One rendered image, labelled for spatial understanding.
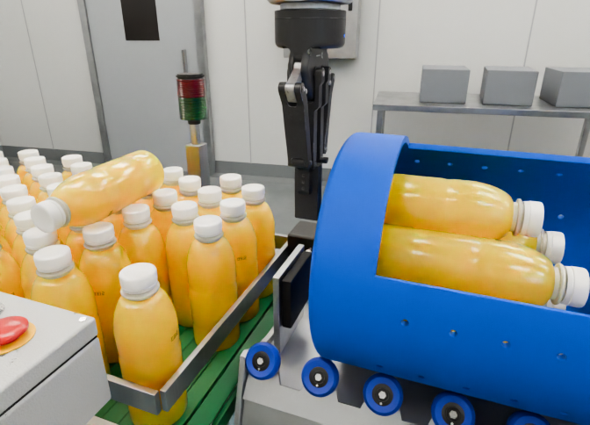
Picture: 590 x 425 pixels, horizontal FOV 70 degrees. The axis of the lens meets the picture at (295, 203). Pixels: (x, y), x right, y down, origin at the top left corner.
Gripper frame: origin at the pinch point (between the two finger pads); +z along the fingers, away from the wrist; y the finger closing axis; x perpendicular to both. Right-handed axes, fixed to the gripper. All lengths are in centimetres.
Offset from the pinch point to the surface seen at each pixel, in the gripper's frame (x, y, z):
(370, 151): 7.8, 2.4, -6.3
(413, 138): -15, -334, 68
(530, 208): 24.4, -1.4, -0.7
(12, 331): -16.9, 27.2, 5.3
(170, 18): -234, -303, -30
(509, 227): 22.7, -0.6, 1.5
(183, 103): -41, -35, -3
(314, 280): 4.8, 12.0, 4.5
